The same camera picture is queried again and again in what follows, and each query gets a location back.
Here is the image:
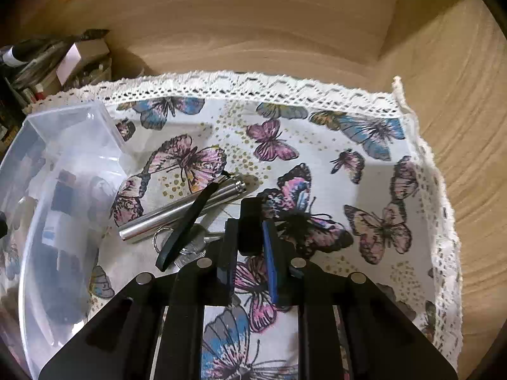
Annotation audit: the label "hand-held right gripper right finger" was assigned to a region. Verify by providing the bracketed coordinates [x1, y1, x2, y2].
[261, 221, 459, 380]

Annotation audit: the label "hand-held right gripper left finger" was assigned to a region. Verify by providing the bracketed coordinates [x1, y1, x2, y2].
[37, 218, 242, 380]

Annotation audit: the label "keys with black fob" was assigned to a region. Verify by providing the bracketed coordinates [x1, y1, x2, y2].
[152, 197, 264, 268]

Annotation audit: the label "clear plastic container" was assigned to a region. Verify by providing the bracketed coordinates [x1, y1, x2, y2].
[0, 101, 132, 380]

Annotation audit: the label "butterfly print lace tablecloth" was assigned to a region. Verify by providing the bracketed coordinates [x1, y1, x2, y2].
[24, 70, 464, 380]

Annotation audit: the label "small cardboard box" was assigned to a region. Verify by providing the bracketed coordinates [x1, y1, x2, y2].
[55, 40, 111, 86]

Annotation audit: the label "stack of magazines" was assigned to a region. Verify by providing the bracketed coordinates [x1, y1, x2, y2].
[0, 28, 113, 105]

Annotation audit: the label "dark wine bottle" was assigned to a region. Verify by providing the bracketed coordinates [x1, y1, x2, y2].
[0, 43, 38, 68]

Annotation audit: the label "silver flashlight with black strap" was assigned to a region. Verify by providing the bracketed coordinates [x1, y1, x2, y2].
[119, 172, 248, 272]

